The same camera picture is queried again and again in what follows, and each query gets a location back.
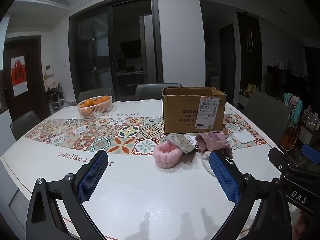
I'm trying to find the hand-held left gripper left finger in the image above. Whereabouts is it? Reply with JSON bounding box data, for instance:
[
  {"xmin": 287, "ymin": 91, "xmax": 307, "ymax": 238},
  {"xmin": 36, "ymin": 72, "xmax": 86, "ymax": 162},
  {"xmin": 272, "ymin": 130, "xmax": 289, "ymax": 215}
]
[{"xmin": 26, "ymin": 150, "xmax": 109, "ymax": 240}]

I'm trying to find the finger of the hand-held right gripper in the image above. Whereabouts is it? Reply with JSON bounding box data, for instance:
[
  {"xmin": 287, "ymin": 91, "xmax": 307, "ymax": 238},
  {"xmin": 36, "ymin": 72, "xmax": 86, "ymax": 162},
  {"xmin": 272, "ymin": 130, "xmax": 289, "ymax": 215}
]
[
  {"xmin": 301, "ymin": 143, "xmax": 320, "ymax": 166},
  {"xmin": 268, "ymin": 147, "xmax": 293, "ymax": 172}
]

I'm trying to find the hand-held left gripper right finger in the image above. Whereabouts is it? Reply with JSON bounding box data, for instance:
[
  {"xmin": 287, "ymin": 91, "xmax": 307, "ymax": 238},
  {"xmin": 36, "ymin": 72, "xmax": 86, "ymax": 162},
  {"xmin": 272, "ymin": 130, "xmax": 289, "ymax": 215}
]
[{"xmin": 209, "ymin": 150, "xmax": 293, "ymax": 240}]

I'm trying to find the white sock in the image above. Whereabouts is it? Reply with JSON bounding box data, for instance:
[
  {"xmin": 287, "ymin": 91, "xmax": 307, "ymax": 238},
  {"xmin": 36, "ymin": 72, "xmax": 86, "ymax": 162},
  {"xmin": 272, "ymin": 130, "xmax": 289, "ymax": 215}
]
[{"xmin": 202, "ymin": 150, "xmax": 218, "ymax": 175}]

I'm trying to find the pink knitted sock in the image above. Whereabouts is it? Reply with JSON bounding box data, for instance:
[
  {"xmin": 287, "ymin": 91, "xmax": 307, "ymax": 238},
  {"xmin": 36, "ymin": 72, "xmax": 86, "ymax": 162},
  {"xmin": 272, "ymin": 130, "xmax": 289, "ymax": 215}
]
[{"xmin": 195, "ymin": 131, "xmax": 233, "ymax": 156}]

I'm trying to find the white napkin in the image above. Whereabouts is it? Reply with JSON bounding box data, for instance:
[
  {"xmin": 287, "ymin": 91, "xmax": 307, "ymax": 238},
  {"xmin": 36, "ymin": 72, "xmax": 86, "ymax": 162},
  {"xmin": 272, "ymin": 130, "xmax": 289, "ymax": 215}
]
[{"xmin": 232, "ymin": 130, "xmax": 256, "ymax": 144}]

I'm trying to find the beige patterned tissue packet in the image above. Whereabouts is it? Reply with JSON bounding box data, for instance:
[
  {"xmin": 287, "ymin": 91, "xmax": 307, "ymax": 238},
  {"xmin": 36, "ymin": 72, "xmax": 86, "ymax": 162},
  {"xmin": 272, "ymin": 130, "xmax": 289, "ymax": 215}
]
[{"xmin": 167, "ymin": 133, "xmax": 197, "ymax": 155}]

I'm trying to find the pink fluffy headband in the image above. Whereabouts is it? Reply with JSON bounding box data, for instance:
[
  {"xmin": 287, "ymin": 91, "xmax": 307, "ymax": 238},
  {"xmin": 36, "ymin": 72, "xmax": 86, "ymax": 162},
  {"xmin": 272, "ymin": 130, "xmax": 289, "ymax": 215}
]
[{"xmin": 153, "ymin": 144, "xmax": 183, "ymax": 168}]

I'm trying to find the brown cardboard box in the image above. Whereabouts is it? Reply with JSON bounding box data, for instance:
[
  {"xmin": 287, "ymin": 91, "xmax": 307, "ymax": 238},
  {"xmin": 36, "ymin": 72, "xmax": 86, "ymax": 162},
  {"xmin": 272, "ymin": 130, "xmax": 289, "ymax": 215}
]
[{"xmin": 161, "ymin": 87, "xmax": 227, "ymax": 134}]

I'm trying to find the person's right hand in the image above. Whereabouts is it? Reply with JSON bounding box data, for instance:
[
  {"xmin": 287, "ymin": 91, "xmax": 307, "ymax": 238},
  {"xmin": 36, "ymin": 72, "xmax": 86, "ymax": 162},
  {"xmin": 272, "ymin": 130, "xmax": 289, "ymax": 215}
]
[{"xmin": 294, "ymin": 210, "xmax": 320, "ymax": 240}]

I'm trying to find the grey dining chair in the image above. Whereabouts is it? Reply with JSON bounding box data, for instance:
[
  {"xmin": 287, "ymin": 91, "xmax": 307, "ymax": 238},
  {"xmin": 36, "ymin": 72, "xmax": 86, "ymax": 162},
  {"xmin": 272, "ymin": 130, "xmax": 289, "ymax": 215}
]
[
  {"xmin": 135, "ymin": 83, "xmax": 182, "ymax": 101},
  {"xmin": 10, "ymin": 110, "xmax": 41, "ymax": 141},
  {"xmin": 243, "ymin": 91, "xmax": 292, "ymax": 146},
  {"xmin": 78, "ymin": 88, "xmax": 112, "ymax": 104}
]

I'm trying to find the pile of colourful clothes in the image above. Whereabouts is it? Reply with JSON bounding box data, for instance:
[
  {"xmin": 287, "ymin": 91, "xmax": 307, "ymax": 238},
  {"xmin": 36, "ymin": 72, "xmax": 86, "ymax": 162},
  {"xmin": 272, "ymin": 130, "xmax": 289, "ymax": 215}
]
[{"xmin": 283, "ymin": 92, "xmax": 304, "ymax": 123}]

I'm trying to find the white plastic fruit basket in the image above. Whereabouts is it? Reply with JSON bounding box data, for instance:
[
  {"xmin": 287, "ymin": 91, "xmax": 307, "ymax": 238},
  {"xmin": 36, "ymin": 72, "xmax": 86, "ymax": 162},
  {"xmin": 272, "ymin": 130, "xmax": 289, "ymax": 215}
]
[{"xmin": 76, "ymin": 95, "xmax": 113, "ymax": 118}]

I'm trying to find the white low sideboard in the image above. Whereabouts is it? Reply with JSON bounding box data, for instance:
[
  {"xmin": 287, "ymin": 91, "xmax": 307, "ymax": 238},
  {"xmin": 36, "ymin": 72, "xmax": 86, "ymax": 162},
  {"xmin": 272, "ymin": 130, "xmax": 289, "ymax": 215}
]
[{"xmin": 237, "ymin": 91, "xmax": 258, "ymax": 106}]

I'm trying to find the dark television cabinet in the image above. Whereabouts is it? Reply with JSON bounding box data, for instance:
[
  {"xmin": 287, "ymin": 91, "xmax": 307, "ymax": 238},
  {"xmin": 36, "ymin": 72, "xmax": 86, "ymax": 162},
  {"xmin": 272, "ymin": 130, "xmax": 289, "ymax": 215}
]
[{"xmin": 265, "ymin": 65, "xmax": 309, "ymax": 98}]

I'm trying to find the white shoe rack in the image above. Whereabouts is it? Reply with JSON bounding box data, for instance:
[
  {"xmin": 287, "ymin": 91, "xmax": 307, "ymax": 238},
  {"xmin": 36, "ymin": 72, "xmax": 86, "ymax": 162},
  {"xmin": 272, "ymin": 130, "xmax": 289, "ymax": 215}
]
[{"xmin": 47, "ymin": 81, "xmax": 67, "ymax": 112}]

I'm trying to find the dark room door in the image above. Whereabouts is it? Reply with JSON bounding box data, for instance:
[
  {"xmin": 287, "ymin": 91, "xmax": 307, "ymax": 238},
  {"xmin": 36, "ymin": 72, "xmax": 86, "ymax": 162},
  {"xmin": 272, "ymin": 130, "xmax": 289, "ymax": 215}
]
[{"xmin": 219, "ymin": 23, "xmax": 236, "ymax": 103}]

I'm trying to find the dark sliding glass door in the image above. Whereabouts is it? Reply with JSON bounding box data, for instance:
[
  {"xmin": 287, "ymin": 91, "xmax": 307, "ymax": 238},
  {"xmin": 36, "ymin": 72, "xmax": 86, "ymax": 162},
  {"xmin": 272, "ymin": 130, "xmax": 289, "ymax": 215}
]
[{"xmin": 68, "ymin": 0, "xmax": 164, "ymax": 103}]

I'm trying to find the dark cabinet with handles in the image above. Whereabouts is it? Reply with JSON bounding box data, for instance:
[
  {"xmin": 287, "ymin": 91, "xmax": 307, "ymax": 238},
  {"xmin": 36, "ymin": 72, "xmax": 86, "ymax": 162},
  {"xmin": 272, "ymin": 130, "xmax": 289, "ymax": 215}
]
[{"xmin": 236, "ymin": 12, "xmax": 263, "ymax": 93}]

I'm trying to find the red wall calendar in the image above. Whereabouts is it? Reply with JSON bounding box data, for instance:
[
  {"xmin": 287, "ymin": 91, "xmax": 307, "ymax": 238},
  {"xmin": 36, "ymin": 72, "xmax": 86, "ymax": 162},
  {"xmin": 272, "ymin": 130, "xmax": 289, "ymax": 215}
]
[{"xmin": 10, "ymin": 56, "xmax": 28, "ymax": 97}]

